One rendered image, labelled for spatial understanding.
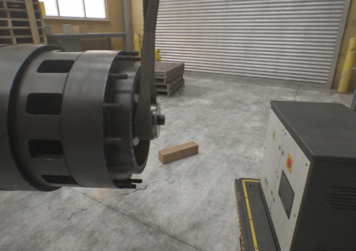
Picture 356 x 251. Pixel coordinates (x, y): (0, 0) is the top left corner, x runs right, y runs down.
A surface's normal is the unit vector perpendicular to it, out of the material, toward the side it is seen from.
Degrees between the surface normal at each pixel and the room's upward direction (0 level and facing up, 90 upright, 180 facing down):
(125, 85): 37
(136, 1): 90
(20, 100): 58
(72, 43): 90
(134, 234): 0
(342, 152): 0
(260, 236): 0
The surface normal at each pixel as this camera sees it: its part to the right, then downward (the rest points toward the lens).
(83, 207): 0.00, -0.94
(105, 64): -0.03, -0.66
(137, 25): -0.49, 0.31
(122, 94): -0.04, -0.39
